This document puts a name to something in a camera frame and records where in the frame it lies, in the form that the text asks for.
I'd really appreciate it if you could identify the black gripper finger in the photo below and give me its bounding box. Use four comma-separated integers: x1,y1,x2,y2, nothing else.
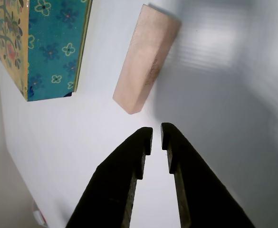
65,127,153,228
161,122,256,228

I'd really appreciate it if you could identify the wooden Jenga block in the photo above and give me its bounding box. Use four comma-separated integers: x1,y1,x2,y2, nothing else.
112,3,182,115

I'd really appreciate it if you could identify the yellow teal floral box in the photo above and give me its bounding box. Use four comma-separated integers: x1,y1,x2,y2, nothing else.
0,0,94,102

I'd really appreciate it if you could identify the small red white object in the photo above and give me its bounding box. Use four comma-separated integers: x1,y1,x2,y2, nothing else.
33,201,49,225

